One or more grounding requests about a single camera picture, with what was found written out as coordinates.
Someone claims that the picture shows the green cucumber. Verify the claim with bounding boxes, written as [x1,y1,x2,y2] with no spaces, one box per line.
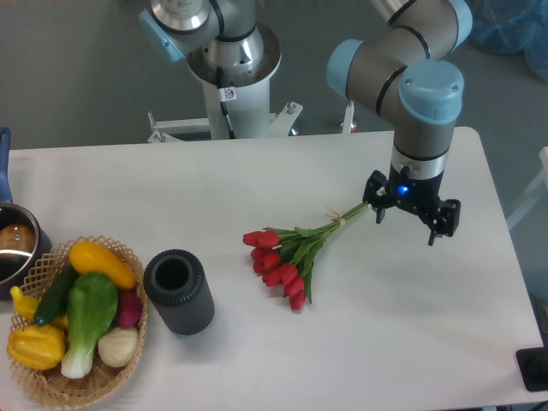
[33,263,80,327]

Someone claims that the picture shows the white garlic bulb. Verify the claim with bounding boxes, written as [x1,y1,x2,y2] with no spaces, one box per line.
[98,327,139,368]

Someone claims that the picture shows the small yellow gourd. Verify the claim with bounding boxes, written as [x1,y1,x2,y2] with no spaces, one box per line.
[9,285,69,330]

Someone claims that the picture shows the dark grey ribbed vase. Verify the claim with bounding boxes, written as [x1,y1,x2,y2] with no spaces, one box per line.
[143,249,215,336]

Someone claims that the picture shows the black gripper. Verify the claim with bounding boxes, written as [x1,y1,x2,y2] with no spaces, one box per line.
[362,167,461,246]

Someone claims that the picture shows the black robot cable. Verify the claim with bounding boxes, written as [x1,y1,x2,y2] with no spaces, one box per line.
[216,66,237,140]

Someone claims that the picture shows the red tulip bouquet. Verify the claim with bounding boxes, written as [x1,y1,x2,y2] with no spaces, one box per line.
[242,203,368,312]

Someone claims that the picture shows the black device at table edge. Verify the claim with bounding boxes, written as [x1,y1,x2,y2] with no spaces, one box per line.
[515,347,548,392]

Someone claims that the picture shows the blue handled steel pot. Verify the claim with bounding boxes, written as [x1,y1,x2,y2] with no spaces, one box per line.
[1,127,51,301]

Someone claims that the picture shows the green bok choy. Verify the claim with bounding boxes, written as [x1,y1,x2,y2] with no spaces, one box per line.
[61,272,118,379]

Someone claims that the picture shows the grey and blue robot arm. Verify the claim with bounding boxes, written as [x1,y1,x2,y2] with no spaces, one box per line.
[139,1,472,238]

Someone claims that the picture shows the yellow bell pepper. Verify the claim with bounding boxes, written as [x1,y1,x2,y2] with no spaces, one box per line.
[7,325,66,371]

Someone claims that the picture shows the blue plastic bag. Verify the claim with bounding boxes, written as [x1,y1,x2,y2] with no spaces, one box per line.
[468,1,547,80]

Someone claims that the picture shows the woven wicker basket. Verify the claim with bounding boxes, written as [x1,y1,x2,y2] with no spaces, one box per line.
[10,235,148,410]

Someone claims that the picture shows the yellow squash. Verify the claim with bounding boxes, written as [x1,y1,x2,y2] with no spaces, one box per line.
[68,241,137,290]

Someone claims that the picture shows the red radish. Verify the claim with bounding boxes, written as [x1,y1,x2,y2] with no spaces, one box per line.
[115,290,143,328]

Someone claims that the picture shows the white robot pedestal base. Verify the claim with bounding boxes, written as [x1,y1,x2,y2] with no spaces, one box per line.
[148,23,303,143]

